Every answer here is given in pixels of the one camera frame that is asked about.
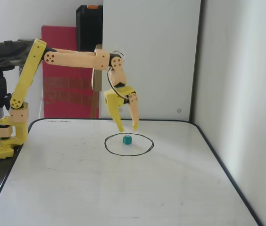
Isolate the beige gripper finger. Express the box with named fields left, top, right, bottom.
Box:
left=127, top=93, right=140, bottom=133

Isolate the red cardboard box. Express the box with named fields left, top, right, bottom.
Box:
left=41, top=25, right=100, bottom=119

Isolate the white upright panel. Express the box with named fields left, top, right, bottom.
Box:
left=101, top=0, right=202, bottom=121

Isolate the white whiteboard with dark rim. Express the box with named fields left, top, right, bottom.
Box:
left=0, top=118, right=265, bottom=226

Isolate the black drawn circle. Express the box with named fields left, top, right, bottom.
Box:
left=104, top=133, right=155, bottom=157

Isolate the black tool case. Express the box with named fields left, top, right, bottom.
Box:
left=76, top=4, right=103, bottom=53

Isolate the black and white arm cable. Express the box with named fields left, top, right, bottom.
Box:
left=107, top=49, right=134, bottom=102

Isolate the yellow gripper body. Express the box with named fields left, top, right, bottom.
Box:
left=103, top=86, right=137, bottom=109

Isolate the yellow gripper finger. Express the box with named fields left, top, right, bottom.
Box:
left=108, top=105, right=125, bottom=133

